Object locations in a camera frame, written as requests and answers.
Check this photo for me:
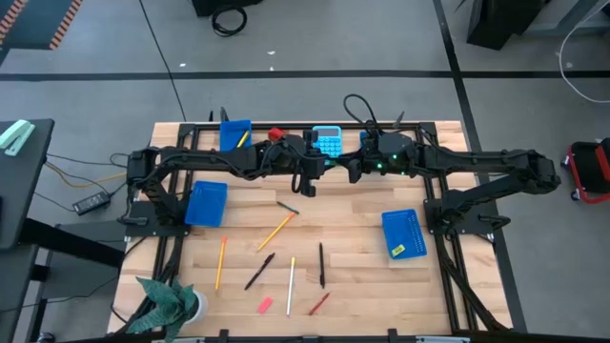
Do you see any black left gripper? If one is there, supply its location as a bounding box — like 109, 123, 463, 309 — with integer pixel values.
285, 129, 338, 197

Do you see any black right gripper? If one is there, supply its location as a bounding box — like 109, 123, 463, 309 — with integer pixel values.
335, 132, 420, 185

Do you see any yellow pencil with orange eraser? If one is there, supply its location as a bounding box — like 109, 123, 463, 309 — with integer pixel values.
214, 235, 229, 292
255, 212, 296, 252

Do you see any black pen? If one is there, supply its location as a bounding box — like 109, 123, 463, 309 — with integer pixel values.
318, 241, 327, 291
243, 252, 276, 292

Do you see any light blue calculator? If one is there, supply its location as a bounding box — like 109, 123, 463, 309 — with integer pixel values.
312, 125, 343, 159

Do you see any white pencil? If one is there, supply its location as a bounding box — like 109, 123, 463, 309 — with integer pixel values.
285, 256, 296, 318

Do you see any red pen bottom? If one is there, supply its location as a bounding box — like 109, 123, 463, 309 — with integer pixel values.
307, 292, 332, 317

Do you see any black equipment box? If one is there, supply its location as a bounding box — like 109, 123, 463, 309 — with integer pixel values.
191, 0, 264, 18

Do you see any white plant pot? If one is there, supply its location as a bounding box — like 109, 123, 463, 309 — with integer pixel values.
183, 285, 210, 326

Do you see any black cabinet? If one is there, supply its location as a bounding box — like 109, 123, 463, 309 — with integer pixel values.
465, 0, 545, 51

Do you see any green leafy plant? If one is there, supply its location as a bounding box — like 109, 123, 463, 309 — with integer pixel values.
126, 275, 199, 342

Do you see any black power adapter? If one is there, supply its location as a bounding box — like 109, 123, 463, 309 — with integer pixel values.
71, 191, 112, 216

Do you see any red black rolling stool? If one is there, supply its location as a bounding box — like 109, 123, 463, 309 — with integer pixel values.
559, 136, 610, 206

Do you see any black side table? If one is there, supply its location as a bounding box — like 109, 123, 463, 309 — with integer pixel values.
0, 117, 126, 343

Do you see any mint green stapler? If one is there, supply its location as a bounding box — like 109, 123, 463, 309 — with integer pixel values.
0, 119, 36, 157

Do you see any orange striped black mat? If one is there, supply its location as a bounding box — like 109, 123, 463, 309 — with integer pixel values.
0, 0, 85, 51

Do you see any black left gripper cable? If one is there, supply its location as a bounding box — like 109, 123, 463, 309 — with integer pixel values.
290, 161, 307, 195

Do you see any black aluminium rig frame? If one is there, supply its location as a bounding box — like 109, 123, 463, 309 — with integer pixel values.
107, 107, 515, 343

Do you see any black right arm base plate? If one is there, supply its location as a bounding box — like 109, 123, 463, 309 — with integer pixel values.
423, 197, 512, 235

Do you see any coiled black cable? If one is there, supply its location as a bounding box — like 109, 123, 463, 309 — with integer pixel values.
211, 3, 249, 38

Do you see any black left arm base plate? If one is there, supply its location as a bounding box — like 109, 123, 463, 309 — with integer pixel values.
117, 199, 192, 238

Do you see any yellow floor cable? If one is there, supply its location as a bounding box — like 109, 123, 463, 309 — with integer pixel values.
44, 160, 129, 190

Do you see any white floor cable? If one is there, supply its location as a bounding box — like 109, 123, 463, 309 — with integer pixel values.
558, 3, 610, 104

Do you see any grey metal table frame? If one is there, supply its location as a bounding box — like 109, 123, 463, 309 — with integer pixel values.
521, 0, 610, 40

